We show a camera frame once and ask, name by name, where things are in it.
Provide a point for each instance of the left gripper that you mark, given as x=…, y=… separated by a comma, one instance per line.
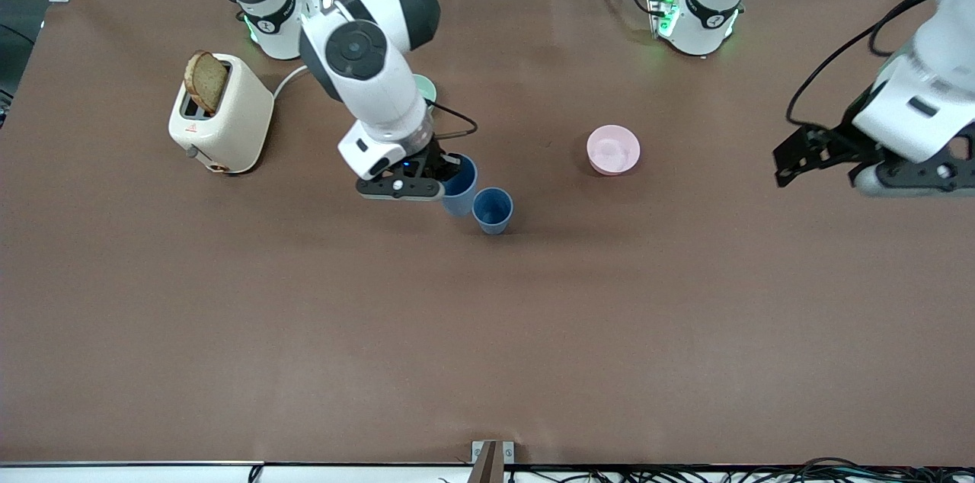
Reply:
x=844, y=135

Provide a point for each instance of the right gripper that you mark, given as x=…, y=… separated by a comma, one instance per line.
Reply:
x=433, y=160

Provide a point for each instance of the blue plastic cup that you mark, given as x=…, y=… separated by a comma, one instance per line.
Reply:
x=492, y=212
x=460, y=190

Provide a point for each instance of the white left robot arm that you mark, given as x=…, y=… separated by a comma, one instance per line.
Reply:
x=712, y=11

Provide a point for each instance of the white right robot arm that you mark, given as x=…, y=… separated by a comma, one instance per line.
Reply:
x=366, y=49

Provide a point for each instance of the mint green bowl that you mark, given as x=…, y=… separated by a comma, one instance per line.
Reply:
x=425, y=91

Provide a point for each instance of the pink bowl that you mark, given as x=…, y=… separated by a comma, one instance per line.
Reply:
x=613, y=150

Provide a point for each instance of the brown table cover mat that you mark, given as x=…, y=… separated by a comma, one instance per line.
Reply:
x=533, y=331

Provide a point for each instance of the cream white toaster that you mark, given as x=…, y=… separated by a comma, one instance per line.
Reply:
x=225, y=125

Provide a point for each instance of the brown bread slice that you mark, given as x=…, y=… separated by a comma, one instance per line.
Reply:
x=206, y=81

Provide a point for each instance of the metal table edge bracket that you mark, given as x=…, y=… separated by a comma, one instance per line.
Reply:
x=491, y=460

